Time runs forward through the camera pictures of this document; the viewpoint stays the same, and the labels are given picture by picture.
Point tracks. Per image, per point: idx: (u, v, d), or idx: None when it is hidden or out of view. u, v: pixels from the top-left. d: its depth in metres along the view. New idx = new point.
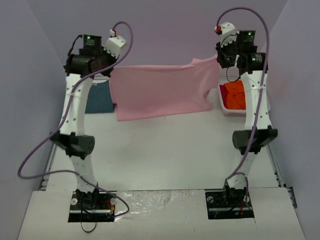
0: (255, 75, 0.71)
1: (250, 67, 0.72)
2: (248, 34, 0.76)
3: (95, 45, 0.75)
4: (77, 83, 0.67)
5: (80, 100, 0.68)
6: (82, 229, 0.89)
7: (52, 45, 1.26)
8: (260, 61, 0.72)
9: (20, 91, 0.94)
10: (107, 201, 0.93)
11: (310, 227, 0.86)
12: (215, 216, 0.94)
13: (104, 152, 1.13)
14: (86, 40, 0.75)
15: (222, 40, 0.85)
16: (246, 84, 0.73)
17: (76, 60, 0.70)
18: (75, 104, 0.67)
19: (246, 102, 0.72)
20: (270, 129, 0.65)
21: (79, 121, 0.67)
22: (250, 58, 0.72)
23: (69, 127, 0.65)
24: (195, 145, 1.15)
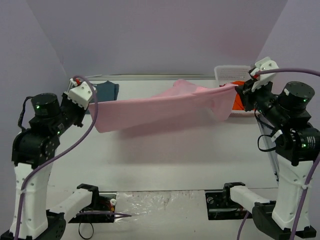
0: (300, 168, 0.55)
1: (299, 154, 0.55)
2: (303, 101, 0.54)
3: (50, 115, 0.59)
4: (27, 179, 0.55)
5: (36, 196, 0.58)
6: (82, 230, 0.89)
7: (51, 46, 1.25)
8: (312, 147, 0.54)
9: (19, 92, 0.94)
10: (107, 202, 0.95)
11: None
12: (215, 216, 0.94)
13: (103, 153, 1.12)
14: (35, 109, 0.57)
15: (255, 85, 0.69)
16: (284, 167, 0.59)
17: (27, 141, 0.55)
18: (28, 203, 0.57)
19: (282, 188, 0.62)
20: (305, 233, 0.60)
21: (38, 215, 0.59)
22: (299, 144, 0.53)
23: (25, 230, 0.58)
24: (195, 146, 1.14)
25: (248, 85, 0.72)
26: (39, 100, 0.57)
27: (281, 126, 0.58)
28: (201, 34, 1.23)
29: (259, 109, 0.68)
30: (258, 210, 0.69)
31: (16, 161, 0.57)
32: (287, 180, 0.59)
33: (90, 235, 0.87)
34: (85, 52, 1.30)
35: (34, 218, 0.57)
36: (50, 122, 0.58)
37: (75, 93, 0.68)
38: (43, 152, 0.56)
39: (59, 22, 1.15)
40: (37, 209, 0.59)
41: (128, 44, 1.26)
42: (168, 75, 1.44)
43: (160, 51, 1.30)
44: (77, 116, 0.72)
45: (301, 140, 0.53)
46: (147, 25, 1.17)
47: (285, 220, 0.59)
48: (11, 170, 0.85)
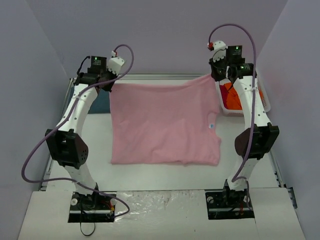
0: (247, 81, 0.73)
1: (240, 73, 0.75)
2: (236, 48, 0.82)
3: (102, 66, 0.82)
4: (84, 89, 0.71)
5: (85, 105, 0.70)
6: (83, 230, 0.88)
7: (51, 46, 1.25)
8: (249, 69, 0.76)
9: (19, 92, 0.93)
10: (107, 202, 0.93)
11: (310, 228, 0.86)
12: (215, 216, 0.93)
13: (103, 153, 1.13)
14: (94, 60, 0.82)
15: (214, 55, 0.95)
16: (238, 89, 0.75)
17: (84, 77, 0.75)
18: (78, 107, 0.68)
19: (241, 104, 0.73)
20: (270, 127, 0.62)
21: (79, 122, 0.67)
22: (239, 66, 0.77)
23: (68, 126, 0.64)
24: None
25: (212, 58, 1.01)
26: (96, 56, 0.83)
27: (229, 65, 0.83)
28: (201, 34, 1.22)
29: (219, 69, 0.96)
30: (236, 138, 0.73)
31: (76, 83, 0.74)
32: (241, 90, 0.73)
33: (92, 230, 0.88)
34: (85, 52, 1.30)
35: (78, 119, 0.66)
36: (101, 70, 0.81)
37: (112, 61, 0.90)
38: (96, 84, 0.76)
39: (61, 22, 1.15)
40: (80, 117, 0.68)
41: (127, 44, 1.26)
42: (169, 75, 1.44)
43: (160, 50, 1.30)
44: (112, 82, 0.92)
45: (240, 64, 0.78)
46: (147, 24, 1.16)
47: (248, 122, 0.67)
48: (12, 170, 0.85)
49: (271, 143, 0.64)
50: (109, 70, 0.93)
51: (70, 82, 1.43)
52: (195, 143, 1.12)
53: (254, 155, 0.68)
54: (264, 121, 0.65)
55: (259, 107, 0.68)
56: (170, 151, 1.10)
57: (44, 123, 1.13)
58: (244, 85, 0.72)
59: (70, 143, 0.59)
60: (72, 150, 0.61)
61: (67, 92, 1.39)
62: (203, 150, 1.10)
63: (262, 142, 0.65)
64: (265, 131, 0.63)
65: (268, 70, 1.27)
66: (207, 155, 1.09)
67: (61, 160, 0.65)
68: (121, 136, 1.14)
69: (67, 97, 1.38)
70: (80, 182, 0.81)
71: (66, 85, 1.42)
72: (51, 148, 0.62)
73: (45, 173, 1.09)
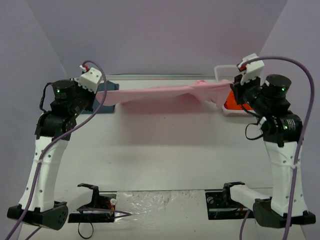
0: (287, 148, 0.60)
1: (282, 138, 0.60)
2: (281, 90, 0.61)
3: (69, 98, 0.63)
4: (45, 149, 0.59)
5: (51, 168, 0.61)
6: (80, 230, 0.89)
7: (51, 45, 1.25)
8: (294, 130, 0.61)
9: (19, 91, 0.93)
10: (107, 202, 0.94)
11: (310, 229, 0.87)
12: (215, 216, 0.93)
13: (103, 153, 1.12)
14: (56, 93, 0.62)
15: (243, 77, 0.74)
16: (274, 156, 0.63)
17: (50, 120, 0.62)
18: (42, 174, 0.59)
19: (273, 174, 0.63)
20: (305, 217, 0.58)
21: (47, 190, 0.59)
22: (281, 126, 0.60)
23: (34, 203, 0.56)
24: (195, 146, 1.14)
25: (237, 79, 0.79)
26: (58, 85, 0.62)
27: (266, 114, 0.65)
28: (201, 34, 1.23)
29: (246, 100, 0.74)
30: (257, 205, 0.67)
31: (38, 134, 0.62)
32: (276, 159, 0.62)
33: (90, 233, 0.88)
34: (85, 52, 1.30)
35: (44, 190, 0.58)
36: (68, 104, 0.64)
37: (84, 79, 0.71)
38: (63, 128, 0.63)
39: (60, 22, 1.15)
40: (48, 185, 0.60)
41: (128, 44, 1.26)
42: (169, 75, 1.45)
43: (160, 51, 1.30)
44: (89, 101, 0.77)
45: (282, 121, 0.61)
46: (147, 24, 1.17)
47: (282, 205, 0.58)
48: (11, 170, 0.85)
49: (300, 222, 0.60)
50: (83, 88, 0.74)
51: None
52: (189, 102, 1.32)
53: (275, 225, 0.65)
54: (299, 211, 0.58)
55: (297, 189, 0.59)
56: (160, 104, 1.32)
57: None
58: (282, 157, 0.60)
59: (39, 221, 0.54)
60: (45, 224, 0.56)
61: None
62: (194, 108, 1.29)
63: None
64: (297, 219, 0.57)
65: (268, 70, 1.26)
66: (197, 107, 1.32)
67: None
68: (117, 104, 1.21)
69: None
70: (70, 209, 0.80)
71: None
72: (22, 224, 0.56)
73: None
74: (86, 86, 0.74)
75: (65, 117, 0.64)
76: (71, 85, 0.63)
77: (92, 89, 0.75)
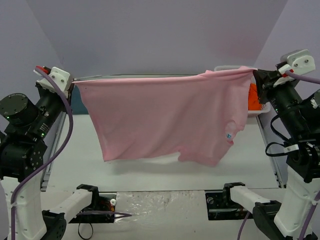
0: (312, 186, 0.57)
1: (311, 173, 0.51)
2: None
3: (25, 122, 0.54)
4: (13, 197, 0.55)
5: (27, 207, 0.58)
6: (80, 230, 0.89)
7: (51, 46, 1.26)
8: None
9: None
10: (107, 202, 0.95)
11: None
12: (215, 217, 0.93)
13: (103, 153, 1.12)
14: (7, 119, 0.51)
15: (280, 82, 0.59)
16: (294, 183, 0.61)
17: (11, 152, 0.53)
18: (20, 217, 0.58)
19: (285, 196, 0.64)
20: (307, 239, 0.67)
21: (33, 223, 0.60)
22: (315, 162, 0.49)
23: (21, 238, 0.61)
24: None
25: (270, 79, 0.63)
26: (7, 110, 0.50)
27: (298, 140, 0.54)
28: (200, 34, 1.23)
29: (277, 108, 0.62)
30: (259, 212, 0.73)
31: (1, 172, 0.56)
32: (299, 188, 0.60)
33: (90, 235, 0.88)
34: (84, 53, 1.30)
35: (29, 228, 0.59)
36: (27, 128, 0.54)
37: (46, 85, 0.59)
38: (28, 160, 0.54)
39: (59, 22, 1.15)
40: (31, 221, 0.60)
41: (127, 44, 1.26)
42: (169, 75, 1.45)
43: (159, 51, 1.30)
44: (63, 106, 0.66)
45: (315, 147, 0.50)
46: (146, 24, 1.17)
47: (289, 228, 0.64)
48: None
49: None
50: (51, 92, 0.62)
51: None
52: (208, 134, 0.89)
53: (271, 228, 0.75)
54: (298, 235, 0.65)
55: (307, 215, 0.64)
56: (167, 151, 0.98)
57: None
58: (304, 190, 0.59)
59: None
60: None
61: None
62: (204, 161, 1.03)
63: None
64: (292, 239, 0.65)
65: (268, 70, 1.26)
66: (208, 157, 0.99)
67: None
68: (110, 146, 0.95)
69: None
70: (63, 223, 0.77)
71: None
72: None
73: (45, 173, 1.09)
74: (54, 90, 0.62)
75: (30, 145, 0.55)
76: (26, 105, 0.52)
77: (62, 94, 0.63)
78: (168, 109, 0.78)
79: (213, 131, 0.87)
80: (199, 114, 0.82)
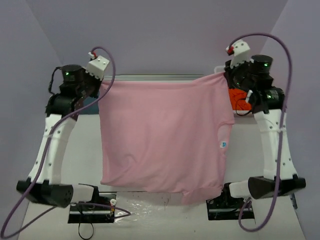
0: (272, 114, 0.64)
1: (267, 106, 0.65)
2: (264, 65, 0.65)
3: (76, 81, 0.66)
4: (56, 124, 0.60)
5: (60, 141, 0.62)
6: (81, 231, 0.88)
7: (51, 46, 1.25)
8: (277, 99, 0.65)
9: (19, 92, 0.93)
10: (107, 202, 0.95)
11: (310, 229, 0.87)
12: (215, 217, 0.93)
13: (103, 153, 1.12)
14: (65, 75, 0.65)
15: (232, 61, 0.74)
16: (261, 124, 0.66)
17: (59, 102, 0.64)
18: (52, 149, 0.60)
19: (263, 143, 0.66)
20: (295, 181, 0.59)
21: (57, 162, 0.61)
22: (265, 96, 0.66)
23: (43, 176, 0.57)
24: None
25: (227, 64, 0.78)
26: (68, 68, 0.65)
27: (252, 88, 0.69)
28: (201, 34, 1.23)
29: (236, 81, 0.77)
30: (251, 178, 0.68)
31: (48, 112, 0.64)
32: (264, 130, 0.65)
33: (91, 233, 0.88)
34: (85, 52, 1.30)
35: (54, 162, 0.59)
36: (77, 86, 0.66)
37: (92, 65, 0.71)
38: (72, 109, 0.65)
39: (61, 22, 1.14)
40: (57, 160, 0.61)
41: (128, 44, 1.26)
42: (168, 75, 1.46)
43: (160, 50, 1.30)
44: (94, 88, 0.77)
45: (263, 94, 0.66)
46: (147, 25, 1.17)
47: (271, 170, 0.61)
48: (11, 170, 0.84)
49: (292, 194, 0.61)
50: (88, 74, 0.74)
51: None
52: (207, 151, 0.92)
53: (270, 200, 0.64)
54: (289, 173, 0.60)
55: (285, 152, 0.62)
56: (168, 180, 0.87)
57: (43, 123, 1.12)
58: (268, 123, 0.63)
59: (46, 196, 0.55)
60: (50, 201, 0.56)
61: None
62: (213, 193, 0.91)
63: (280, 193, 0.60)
64: (288, 183, 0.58)
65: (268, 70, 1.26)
66: (213, 182, 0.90)
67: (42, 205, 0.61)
68: (110, 166, 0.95)
69: None
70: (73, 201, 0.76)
71: None
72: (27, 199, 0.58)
73: None
74: (92, 73, 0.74)
75: (74, 98, 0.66)
76: (79, 69, 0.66)
77: (99, 77, 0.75)
78: (169, 111, 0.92)
79: (211, 143, 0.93)
80: (197, 118, 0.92)
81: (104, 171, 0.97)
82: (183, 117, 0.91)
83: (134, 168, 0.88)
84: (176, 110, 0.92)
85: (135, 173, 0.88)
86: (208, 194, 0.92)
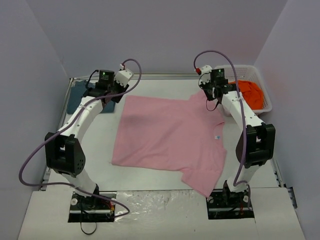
0: (230, 94, 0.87)
1: (225, 91, 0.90)
2: (218, 71, 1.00)
3: (109, 80, 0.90)
4: (90, 100, 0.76)
5: (89, 114, 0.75)
6: (83, 228, 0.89)
7: (52, 45, 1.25)
8: (231, 87, 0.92)
9: (21, 91, 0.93)
10: (107, 202, 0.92)
11: (310, 228, 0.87)
12: (214, 216, 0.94)
13: (103, 153, 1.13)
14: (102, 74, 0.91)
15: (204, 77, 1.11)
16: (227, 103, 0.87)
17: (92, 91, 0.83)
18: (83, 114, 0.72)
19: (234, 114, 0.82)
20: (267, 128, 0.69)
21: (82, 128, 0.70)
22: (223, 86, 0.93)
23: (70, 132, 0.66)
24: (196, 146, 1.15)
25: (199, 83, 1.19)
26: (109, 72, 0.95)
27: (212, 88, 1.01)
28: (201, 33, 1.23)
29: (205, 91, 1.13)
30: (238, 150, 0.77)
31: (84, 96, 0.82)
32: (229, 103, 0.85)
33: (94, 228, 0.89)
34: (85, 52, 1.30)
35: (80, 127, 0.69)
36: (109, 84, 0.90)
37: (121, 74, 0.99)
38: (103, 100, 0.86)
39: (61, 21, 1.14)
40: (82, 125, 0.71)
41: (128, 44, 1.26)
42: (168, 74, 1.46)
43: (160, 49, 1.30)
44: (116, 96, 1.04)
45: (223, 86, 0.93)
46: (147, 24, 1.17)
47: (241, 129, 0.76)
48: (13, 170, 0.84)
49: (272, 143, 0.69)
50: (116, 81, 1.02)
51: (70, 82, 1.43)
52: (202, 143, 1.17)
53: (257, 157, 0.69)
54: (258, 122, 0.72)
55: (249, 111, 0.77)
56: (171, 159, 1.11)
57: (44, 123, 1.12)
58: (231, 98, 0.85)
59: (68, 149, 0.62)
60: (69, 157, 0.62)
61: (67, 92, 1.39)
62: (212, 177, 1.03)
63: (261, 145, 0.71)
64: (261, 129, 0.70)
65: (268, 70, 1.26)
66: (209, 166, 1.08)
67: (56, 168, 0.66)
68: (121, 146, 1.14)
69: (67, 96, 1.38)
70: (78, 187, 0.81)
71: (66, 85, 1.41)
72: (49, 152, 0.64)
73: (45, 173, 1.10)
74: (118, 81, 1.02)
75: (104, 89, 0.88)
76: (112, 72, 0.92)
77: (122, 83, 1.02)
78: (175, 110, 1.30)
79: (206, 138, 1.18)
80: (194, 117, 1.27)
81: (115, 150, 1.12)
82: (185, 117, 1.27)
83: (146, 146, 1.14)
84: (180, 111, 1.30)
85: (146, 150, 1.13)
86: (208, 180, 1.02)
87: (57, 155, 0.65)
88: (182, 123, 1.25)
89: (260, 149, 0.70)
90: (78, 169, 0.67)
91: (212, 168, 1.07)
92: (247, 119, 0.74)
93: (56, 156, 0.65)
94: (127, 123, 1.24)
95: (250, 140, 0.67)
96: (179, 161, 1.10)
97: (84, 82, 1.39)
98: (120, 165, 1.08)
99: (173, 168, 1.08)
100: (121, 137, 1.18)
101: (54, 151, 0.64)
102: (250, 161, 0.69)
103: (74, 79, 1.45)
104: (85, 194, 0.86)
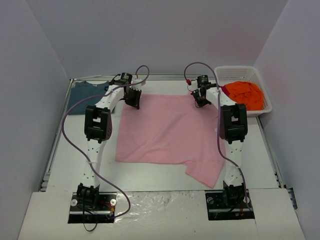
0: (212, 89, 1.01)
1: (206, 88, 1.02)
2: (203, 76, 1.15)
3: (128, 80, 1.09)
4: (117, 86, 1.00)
5: (116, 97, 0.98)
6: (86, 227, 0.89)
7: (52, 45, 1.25)
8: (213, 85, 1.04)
9: (20, 92, 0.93)
10: (107, 202, 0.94)
11: (311, 229, 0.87)
12: (215, 217, 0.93)
13: (105, 147, 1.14)
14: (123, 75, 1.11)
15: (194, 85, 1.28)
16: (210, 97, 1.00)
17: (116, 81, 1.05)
18: (113, 95, 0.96)
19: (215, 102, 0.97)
20: (239, 106, 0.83)
21: (111, 104, 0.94)
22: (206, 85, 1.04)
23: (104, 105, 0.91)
24: (198, 140, 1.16)
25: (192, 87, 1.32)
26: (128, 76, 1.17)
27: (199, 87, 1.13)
28: (201, 34, 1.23)
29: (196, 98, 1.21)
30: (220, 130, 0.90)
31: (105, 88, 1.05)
32: (211, 95, 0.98)
33: (94, 226, 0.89)
34: (85, 52, 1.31)
35: (111, 103, 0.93)
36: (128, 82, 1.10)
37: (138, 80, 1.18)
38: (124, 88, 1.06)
39: (61, 22, 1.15)
40: (112, 102, 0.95)
41: (127, 45, 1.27)
42: (168, 75, 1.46)
43: (160, 50, 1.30)
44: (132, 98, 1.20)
45: (206, 85, 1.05)
46: (147, 24, 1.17)
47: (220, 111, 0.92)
48: (12, 170, 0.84)
49: (245, 118, 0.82)
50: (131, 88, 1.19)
51: (70, 83, 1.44)
52: (203, 138, 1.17)
53: (234, 131, 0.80)
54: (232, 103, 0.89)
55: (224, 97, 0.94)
56: (172, 153, 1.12)
57: (44, 123, 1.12)
58: (211, 91, 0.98)
59: (103, 116, 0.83)
60: (104, 123, 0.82)
61: (67, 92, 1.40)
62: (213, 171, 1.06)
63: (238, 122, 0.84)
64: (234, 108, 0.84)
65: (268, 70, 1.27)
66: (211, 159, 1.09)
67: (90, 135, 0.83)
68: (122, 141, 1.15)
69: (67, 97, 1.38)
70: (93, 163, 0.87)
71: (66, 85, 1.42)
72: (87, 120, 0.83)
73: (45, 173, 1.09)
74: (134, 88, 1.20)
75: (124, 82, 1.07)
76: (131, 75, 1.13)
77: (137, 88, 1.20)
78: (175, 104, 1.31)
79: (207, 131, 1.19)
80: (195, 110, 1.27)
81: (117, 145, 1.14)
82: (185, 111, 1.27)
83: (147, 141, 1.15)
84: (180, 105, 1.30)
85: (148, 146, 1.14)
86: (209, 173, 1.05)
87: (92, 124, 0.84)
88: (182, 117, 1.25)
89: (237, 125, 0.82)
90: (107, 135, 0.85)
91: (213, 161, 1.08)
92: (223, 102, 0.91)
93: (92, 124, 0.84)
94: (127, 118, 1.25)
95: (224, 116, 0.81)
96: (181, 155, 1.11)
97: (84, 83, 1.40)
98: (122, 159, 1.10)
99: (176, 162, 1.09)
100: (122, 132, 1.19)
101: (91, 120, 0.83)
102: (229, 136, 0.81)
103: (74, 80, 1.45)
104: (89, 185, 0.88)
